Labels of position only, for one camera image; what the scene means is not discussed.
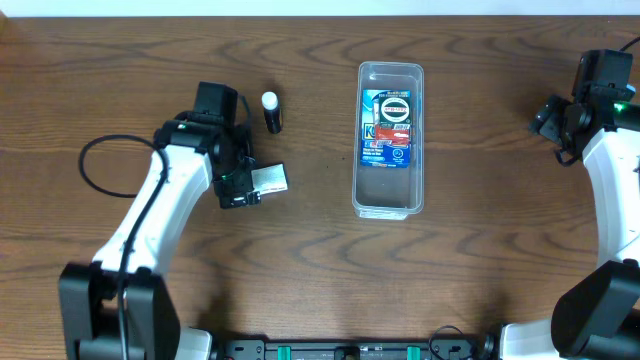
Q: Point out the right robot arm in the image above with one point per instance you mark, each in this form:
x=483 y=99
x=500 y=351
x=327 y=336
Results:
x=598 y=317

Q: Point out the clear plastic container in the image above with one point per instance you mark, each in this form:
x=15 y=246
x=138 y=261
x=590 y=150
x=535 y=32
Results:
x=381 y=192

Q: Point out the green white medicine box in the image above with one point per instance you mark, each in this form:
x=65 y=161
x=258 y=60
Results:
x=271 y=179

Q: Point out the red small box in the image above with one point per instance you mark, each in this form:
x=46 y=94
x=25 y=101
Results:
x=395 y=135

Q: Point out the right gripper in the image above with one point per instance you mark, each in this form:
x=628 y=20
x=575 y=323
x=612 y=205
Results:
x=553 y=117

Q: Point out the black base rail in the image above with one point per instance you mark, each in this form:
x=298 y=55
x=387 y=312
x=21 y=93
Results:
x=448 y=347

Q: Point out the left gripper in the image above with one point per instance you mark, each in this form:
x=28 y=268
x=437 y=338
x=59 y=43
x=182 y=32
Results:
x=240 y=187

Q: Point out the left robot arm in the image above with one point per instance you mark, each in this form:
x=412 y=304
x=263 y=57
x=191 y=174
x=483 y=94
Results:
x=118 y=306

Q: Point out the dark bottle white cap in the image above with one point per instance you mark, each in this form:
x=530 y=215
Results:
x=272 y=112

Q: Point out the green round-label box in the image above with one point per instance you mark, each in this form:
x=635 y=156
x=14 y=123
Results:
x=394 y=109

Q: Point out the blue Kool Fever box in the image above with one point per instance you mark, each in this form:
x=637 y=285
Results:
x=372 y=154

